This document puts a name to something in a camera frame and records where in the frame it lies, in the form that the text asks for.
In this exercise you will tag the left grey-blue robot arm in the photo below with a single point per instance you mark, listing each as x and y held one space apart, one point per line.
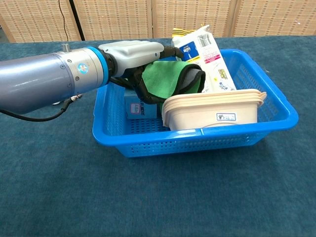
37 76

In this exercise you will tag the small blue cardboard box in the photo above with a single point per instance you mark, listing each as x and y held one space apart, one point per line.
138 108

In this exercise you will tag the teal carpet table cover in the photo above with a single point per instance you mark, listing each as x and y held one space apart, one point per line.
74 185

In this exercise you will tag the black tripod stand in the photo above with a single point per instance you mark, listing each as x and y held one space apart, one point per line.
76 19

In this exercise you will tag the green microfiber cloth black edge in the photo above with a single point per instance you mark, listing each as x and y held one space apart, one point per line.
163 79

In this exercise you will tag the blue perforated plastic basket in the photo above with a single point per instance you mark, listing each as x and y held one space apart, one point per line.
197 143

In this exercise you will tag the white printed snack bag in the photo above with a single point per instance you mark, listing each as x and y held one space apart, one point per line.
209 61

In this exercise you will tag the beige stacked plastic food containers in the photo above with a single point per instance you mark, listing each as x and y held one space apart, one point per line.
197 113

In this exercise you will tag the bamboo folding screen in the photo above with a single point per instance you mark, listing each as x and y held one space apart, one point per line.
118 17

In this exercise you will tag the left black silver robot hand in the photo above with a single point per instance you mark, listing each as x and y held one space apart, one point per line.
133 54

